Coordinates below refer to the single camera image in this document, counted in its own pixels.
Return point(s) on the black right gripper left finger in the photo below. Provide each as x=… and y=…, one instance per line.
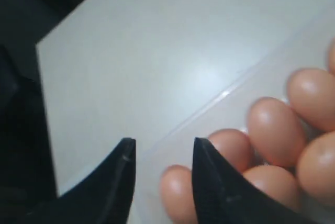
x=105, y=196

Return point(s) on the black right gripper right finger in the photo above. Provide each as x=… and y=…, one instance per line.
x=222, y=195

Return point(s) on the clear plastic bin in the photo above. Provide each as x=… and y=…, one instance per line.
x=117, y=102

